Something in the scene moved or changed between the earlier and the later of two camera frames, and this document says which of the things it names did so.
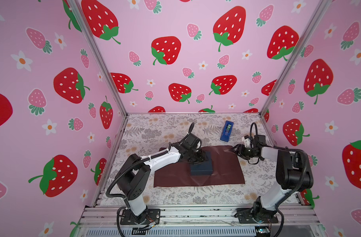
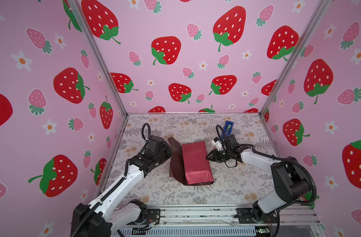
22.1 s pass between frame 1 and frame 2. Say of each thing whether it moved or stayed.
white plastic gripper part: moved
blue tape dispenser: stayed
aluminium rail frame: stayed
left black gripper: moved
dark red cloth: moved
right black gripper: moved
